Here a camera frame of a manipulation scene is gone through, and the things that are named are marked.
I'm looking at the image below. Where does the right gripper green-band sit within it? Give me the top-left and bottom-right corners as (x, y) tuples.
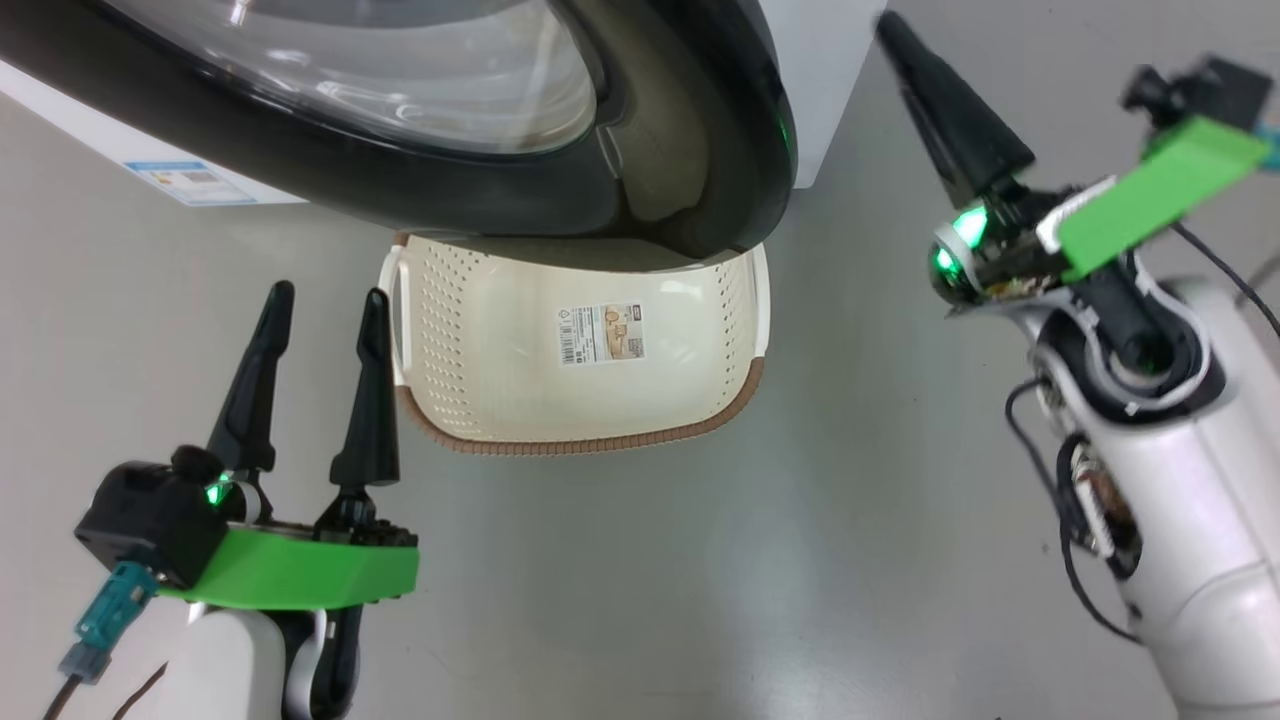
(875, 10), (1273, 313)

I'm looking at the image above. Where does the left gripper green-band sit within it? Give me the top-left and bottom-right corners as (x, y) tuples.
(158, 281), (421, 612)

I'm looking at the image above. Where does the black round glass washer door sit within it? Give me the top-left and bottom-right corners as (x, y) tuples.
(0, 0), (798, 263)

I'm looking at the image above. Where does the white front-load washing machine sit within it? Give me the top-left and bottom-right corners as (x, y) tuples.
(0, 0), (891, 208)

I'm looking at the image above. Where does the cream laundry basket brown rim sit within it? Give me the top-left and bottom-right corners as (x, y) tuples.
(378, 232), (771, 458)

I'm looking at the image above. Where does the blue white energy label sticker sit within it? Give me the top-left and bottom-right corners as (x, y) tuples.
(125, 160), (256, 207)

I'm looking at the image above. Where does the paper product label sticker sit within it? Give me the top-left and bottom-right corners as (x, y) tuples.
(556, 303), (646, 366)

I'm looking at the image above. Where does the teal left camera cable connector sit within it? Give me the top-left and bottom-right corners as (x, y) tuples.
(40, 562), (158, 720)

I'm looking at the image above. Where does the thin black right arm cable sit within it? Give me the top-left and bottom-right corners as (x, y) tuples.
(1005, 378), (1146, 646)

